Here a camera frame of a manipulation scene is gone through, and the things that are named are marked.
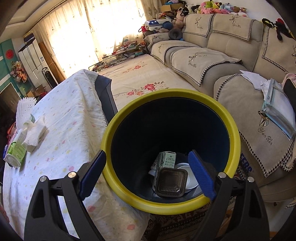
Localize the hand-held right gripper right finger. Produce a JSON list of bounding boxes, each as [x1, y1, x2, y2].
[[188, 150, 270, 241]]

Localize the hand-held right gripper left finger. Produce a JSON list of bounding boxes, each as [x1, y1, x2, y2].
[[24, 149, 107, 241]]

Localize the white round plastic lid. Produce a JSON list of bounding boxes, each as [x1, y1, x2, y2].
[[176, 163, 200, 190]]

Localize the dark brown plastic tray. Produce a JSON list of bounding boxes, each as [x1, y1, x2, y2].
[[154, 168, 188, 197]]

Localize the white gable carton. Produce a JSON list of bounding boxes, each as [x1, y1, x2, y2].
[[151, 151, 176, 172]]

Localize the white paper towel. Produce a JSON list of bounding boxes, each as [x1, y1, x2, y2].
[[23, 116, 49, 153]]

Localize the green bottle white cap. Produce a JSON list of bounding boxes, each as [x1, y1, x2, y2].
[[5, 128, 31, 168]]

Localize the red snack packet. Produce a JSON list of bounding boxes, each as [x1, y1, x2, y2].
[[6, 123, 17, 142]]

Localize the white foam fruit net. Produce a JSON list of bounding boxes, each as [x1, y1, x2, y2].
[[16, 97, 37, 130]]

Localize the yellow rimmed dark trash bin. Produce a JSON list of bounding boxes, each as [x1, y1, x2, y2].
[[101, 89, 241, 215]]

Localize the patterned floor rug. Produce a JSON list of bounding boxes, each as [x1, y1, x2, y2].
[[141, 160, 252, 241]]

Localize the dark blue under cloth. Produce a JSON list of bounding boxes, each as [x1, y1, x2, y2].
[[94, 74, 119, 123]]

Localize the clear plastic document bag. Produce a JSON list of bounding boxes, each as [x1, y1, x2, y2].
[[261, 79, 296, 139]]

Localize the black and white tower fan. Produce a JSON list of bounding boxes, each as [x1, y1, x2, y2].
[[42, 67, 58, 88]]

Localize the floral beige mattress sheet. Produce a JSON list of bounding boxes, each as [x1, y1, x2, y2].
[[89, 54, 201, 112]]

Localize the white loose papers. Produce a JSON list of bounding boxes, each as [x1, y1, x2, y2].
[[239, 71, 270, 90]]

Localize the large flat television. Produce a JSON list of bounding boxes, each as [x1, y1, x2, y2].
[[0, 82, 22, 112]]

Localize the cluttered glass coffee table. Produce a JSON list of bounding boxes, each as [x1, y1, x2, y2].
[[89, 42, 148, 71]]

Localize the pink and black bag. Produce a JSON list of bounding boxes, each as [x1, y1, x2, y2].
[[282, 73, 296, 109]]

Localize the artificial flower bunch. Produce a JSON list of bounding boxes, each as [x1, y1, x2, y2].
[[10, 61, 28, 82]]

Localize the white standing air conditioner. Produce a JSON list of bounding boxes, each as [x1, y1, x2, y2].
[[18, 38, 47, 80]]

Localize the beige sofa with covers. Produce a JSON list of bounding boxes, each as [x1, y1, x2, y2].
[[143, 13, 296, 202]]

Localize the cream embroidered curtain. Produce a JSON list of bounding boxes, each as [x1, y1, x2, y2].
[[30, 0, 160, 79]]

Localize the grey neck pillow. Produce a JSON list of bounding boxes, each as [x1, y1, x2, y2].
[[168, 28, 183, 40]]

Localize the star printed bag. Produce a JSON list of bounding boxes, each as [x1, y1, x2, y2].
[[144, 20, 173, 32]]

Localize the black plush toy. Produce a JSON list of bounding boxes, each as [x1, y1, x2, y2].
[[262, 18, 289, 41]]

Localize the row of plush toys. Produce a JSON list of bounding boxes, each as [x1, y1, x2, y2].
[[183, 1, 250, 18]]

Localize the brown cardboard box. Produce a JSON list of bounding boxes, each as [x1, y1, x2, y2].
[[159, 3, 178, 13]]

